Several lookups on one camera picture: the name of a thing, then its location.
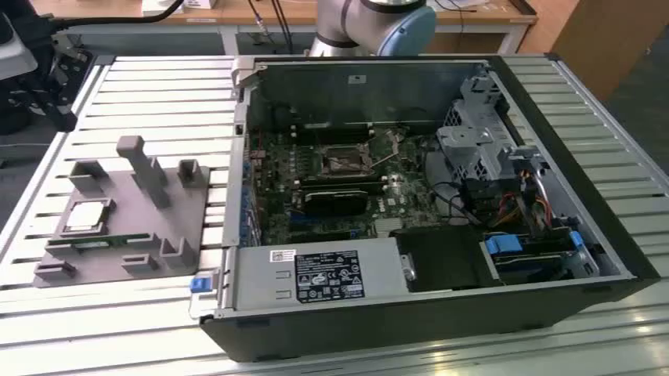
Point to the silver metal drive cage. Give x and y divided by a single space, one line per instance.
471 145

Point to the thin metal locking lever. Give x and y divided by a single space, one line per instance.
388 156

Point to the silver square CPU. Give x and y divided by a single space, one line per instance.
86 215

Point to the white box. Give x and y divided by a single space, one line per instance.
157 7

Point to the hard disk in blue carrier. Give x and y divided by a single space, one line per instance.
504 244

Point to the white papers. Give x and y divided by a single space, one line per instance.
460 3

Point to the wooden desk with white frame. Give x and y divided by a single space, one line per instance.
252 17

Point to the green motherboard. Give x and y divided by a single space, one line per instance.
408 196

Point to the CPU socket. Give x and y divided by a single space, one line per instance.
345 161

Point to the blue case latch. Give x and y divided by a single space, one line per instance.
204 285

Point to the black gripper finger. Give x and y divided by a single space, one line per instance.
31 96
67 102

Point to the blue plastic clip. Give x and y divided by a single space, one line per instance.
576 239

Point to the silver chipset heat sink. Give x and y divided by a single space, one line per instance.
389 226

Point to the green RAM stick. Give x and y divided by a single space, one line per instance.
115 239

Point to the brown wooden cabinet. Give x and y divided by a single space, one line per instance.
612 39

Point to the grey parts rack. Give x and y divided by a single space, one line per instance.
137 219

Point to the grey power supply with label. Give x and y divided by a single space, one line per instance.
261 274

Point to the black open PC case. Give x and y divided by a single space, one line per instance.
419 325

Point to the black plastic shroud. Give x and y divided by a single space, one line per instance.
444 254

